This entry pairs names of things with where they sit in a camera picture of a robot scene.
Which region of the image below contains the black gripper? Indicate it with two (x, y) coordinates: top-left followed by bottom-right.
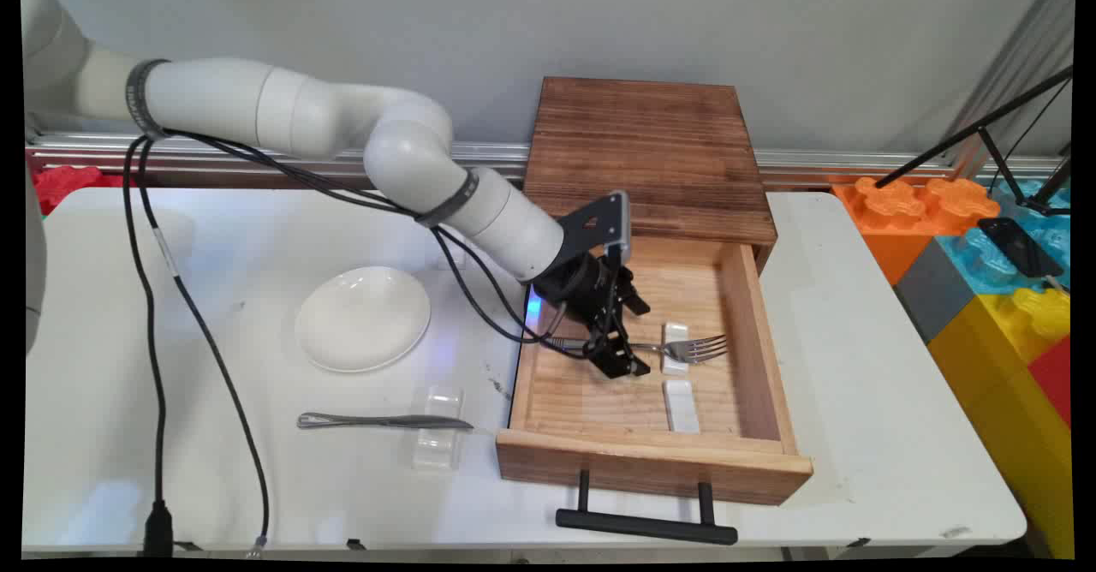
(533, 249), (652, 381)

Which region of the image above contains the silver metal fork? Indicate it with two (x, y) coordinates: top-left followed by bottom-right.
(541, 335), (730, 365)

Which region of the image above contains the silver metal knife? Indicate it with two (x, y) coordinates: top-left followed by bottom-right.
(297, 413), (474, 432)

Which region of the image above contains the light wooden drawer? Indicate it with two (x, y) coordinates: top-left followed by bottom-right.
(496, 231), (814, 506)

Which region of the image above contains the dark wooden cabinet box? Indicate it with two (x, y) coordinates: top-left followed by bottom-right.
(518, 76), (778, 286)

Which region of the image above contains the clear glossy cutlery rest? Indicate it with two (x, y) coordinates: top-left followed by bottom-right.
(412, 385), (464, 471)

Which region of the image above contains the white round plate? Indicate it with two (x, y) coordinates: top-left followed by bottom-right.
(295, 265), (432, 374)

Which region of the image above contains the orange giant building block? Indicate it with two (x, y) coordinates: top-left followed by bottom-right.
(832, 176), (1002, 287)

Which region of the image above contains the grey giant building block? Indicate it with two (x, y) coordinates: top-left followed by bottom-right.
(893, 238), (978, 345)

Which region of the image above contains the blue giant building block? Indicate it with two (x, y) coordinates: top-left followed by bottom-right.
(935, 180), (1072, 297)

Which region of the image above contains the yellow giant building block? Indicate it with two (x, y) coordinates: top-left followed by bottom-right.
(927, 288), (1075, 560)

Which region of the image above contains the black tripod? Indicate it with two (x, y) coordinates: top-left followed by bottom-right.
(873, 67), (1074, 218)

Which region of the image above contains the black smartphone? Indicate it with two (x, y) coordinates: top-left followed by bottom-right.
(977, 217), (1065, 280)

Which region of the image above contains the red giant building block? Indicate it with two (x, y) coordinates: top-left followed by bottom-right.
(1027, 337), (1074, 430)
(33, 165), (126, 216)

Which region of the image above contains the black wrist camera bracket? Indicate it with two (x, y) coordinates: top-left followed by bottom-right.
(561, 191), (634, 266)

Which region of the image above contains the black drawer handle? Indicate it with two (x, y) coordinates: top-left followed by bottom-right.
(556, 469), (739, 546)

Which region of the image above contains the black velcro strap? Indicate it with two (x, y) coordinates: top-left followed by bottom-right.
(415, 169), (480, 229)
(125, 58), (173, 139)

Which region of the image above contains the aluminium rail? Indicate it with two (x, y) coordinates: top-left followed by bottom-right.
(26, 131), (1068, 193)

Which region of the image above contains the black cable metal plug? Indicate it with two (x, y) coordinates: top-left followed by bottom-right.
(135, 129), (566, 560)

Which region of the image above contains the black cable thick plug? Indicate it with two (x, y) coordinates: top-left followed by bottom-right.
(122, 129), (622, 557)

